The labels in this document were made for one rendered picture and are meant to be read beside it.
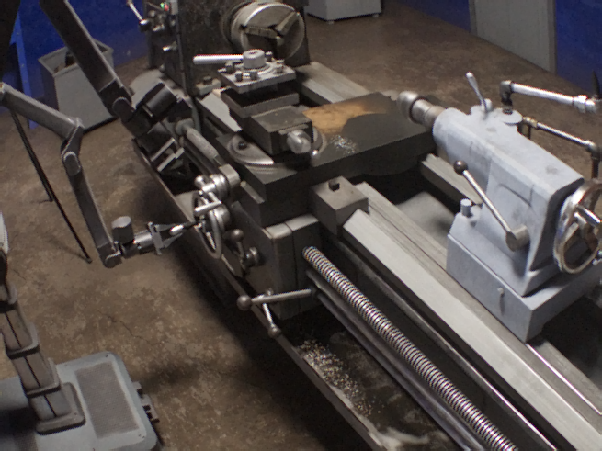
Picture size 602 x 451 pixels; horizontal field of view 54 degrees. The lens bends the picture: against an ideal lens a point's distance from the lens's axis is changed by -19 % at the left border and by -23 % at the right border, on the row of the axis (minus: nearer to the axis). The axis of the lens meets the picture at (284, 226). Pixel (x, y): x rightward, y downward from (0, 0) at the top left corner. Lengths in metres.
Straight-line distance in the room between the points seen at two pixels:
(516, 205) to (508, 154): 0.11
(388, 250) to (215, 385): 1.09
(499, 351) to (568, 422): 0.28
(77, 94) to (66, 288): 1.71
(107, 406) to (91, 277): 1.15
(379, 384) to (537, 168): 0.85
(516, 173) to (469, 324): 0.35
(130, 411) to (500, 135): 1.40
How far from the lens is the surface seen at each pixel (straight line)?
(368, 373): 2.00
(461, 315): 1.51
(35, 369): 2.06
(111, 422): 2.18
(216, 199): 1.89
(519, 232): 1.38
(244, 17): 2.41
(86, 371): 2.38
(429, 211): 2.05
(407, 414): 1.88
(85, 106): 4.59
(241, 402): 2.50
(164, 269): 3.17
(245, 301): 1.86
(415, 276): 1.62
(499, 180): 1.46
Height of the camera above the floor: 1.85
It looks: 34 degrees down
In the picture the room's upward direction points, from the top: 7 degrees counter-clockwise
